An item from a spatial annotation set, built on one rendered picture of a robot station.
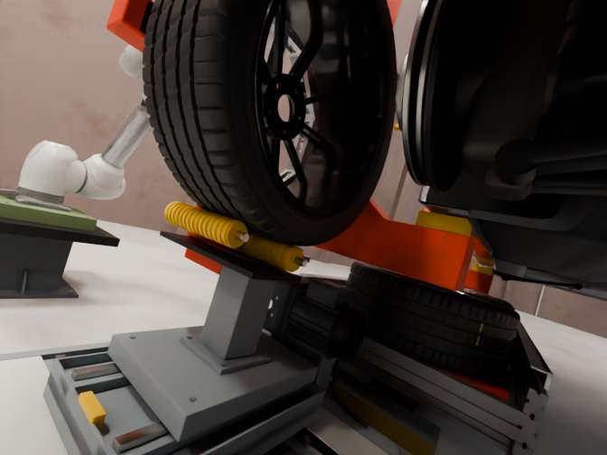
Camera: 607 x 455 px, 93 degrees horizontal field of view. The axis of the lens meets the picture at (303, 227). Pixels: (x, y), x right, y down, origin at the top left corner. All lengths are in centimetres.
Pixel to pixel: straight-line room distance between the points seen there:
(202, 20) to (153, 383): 59
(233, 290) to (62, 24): 402
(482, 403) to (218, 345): 74
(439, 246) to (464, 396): 43
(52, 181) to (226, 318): 110
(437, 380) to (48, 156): 166
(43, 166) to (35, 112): 268
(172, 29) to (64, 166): 112
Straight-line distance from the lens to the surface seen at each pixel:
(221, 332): 72
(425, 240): 95
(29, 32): 436
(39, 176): 160
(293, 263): 64
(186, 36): 54
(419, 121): 44
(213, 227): 61
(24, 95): 425
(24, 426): 80
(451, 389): 107
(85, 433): 66
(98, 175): 166
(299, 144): 106
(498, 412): 106
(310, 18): 91
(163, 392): 62
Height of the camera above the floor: 55
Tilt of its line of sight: 2 degrees up
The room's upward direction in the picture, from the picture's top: 17 degrees clockwise
